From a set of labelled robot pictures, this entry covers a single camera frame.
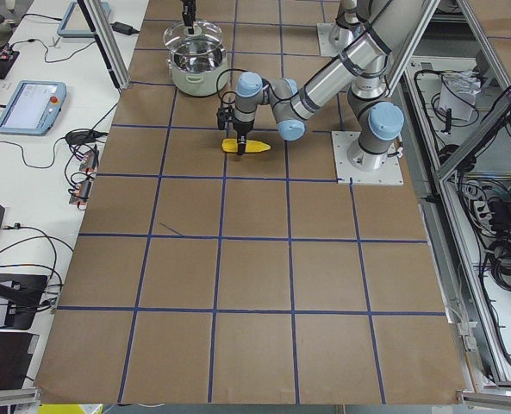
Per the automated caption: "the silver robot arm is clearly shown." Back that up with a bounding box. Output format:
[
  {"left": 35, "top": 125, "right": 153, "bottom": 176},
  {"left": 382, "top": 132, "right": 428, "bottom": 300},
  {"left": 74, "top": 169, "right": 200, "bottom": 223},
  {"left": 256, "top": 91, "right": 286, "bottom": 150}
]
[
  {"left": 182, "top": 0, "right": 360, "bottom": 47},
  {"left": 217, "top": 1, "right": 438, "bottom": 154}
]

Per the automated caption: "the aluminium frame post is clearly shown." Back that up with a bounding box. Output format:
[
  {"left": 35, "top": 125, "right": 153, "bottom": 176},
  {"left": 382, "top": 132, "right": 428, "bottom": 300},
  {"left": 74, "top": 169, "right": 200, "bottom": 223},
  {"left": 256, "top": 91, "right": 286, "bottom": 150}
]
[{"left": 78, "top": 0, "right": 131, "bottom": 91}]

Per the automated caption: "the black power adapter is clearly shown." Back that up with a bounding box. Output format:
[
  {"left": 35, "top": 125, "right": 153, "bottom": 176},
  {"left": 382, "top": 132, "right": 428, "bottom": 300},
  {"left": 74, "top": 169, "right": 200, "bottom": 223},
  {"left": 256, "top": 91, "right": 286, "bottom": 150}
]
[{"left": 111, "top": 22, "right": 139, "bottom": 35}]

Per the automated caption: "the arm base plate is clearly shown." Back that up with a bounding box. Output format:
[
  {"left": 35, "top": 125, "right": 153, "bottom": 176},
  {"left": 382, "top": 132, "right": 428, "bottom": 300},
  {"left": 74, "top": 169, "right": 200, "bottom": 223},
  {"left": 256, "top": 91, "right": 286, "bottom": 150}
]
[
  {"left": 331, "top": 131, "right": 404, "bottom": 186},
  {"left": 316, "top": 23, "right": 363, "bottom": 57}
]

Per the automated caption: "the glass pot lid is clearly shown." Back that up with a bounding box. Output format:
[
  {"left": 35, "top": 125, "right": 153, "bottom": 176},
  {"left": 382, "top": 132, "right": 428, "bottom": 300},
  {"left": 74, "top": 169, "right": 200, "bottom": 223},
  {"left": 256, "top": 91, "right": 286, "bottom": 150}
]
[{"left": 163, "top": 20, "right": 222, "bottom": 55}]

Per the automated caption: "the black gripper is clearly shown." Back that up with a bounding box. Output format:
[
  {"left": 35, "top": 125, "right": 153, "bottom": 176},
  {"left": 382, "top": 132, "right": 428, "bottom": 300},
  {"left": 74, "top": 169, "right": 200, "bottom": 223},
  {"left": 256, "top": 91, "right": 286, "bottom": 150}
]
[
  {"left": 233, "top": 116, "right": 254, "bottom": 155},
  {"left": 182, "top": 0, "right": 196, "bottom": 30}
]

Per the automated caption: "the yellow plastic corn cob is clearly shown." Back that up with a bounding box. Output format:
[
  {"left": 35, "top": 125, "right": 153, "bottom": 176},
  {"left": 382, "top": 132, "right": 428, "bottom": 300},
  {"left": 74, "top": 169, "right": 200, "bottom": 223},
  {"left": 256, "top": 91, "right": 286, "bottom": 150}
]
[{"left": 221, "top": 138, "right": 271, "bottom": 154}]

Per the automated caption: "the far blue teach pendant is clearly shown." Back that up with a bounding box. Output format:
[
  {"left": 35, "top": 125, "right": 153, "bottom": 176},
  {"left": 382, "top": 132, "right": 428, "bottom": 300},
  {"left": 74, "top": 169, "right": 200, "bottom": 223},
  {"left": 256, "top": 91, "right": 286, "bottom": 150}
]
[{"left": 57, "top": 1, "right": 93, "bottom": 39}]

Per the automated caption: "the near blue teach pendant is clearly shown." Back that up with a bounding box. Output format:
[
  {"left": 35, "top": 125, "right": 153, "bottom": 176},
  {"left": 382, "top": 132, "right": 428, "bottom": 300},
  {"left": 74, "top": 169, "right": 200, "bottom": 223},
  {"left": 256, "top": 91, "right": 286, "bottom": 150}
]
[{"left": 0, "top": 80, "right": 67, "bottom": 136}]

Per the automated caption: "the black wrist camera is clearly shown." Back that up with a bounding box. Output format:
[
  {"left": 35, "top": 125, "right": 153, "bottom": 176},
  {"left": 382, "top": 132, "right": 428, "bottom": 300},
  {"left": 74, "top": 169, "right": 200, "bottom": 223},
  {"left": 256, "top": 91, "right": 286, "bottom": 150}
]
[{"left": 216, "top": 103, "right": 234, "bottom": 130}]

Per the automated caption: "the black coiled cable bundle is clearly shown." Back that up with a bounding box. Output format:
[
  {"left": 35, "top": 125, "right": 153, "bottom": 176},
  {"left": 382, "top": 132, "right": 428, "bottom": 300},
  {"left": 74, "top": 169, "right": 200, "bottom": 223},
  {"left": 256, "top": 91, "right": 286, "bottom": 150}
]
[{"left": 478, "top": 236, "right": 511, "bottom": 294}]

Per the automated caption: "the blue teach pendant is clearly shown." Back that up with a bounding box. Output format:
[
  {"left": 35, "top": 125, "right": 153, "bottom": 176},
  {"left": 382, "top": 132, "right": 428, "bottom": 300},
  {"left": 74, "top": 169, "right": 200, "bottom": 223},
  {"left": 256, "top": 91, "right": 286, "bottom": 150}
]
[
  {"left": 57, "top": 1, "right": 93, "bottom": 39},
  {"left": 0, "top": 80, "right": 67, "bottom": 136}
]

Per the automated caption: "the pale green cooking pot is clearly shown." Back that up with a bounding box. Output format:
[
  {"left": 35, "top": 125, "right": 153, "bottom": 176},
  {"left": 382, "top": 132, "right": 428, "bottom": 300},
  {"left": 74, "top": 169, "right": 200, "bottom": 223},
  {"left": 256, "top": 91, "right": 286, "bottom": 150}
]
[{"left": 167, "top": 43, "right": 229, "bottom": 97}]

